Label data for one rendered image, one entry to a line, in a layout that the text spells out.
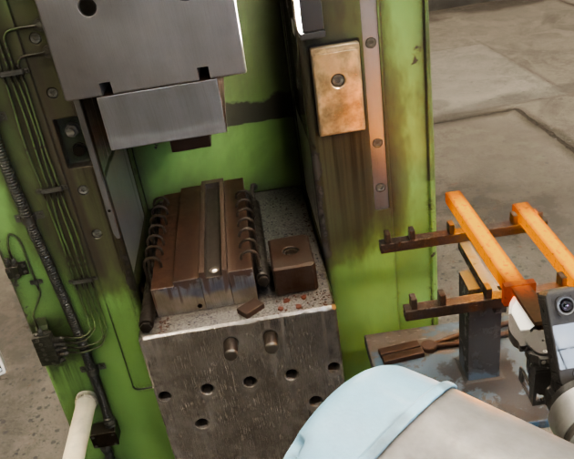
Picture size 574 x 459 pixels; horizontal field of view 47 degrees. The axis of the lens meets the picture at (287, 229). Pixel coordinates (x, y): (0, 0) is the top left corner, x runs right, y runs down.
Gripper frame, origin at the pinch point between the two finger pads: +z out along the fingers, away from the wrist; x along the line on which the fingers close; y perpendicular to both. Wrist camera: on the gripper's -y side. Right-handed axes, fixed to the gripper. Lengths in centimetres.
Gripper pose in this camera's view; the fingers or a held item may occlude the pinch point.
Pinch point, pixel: (524, 297)
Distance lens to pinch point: 101.1
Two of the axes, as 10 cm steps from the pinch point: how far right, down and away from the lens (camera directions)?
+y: 1.2, 8.7, 4.8
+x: 9.9, -1.2, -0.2
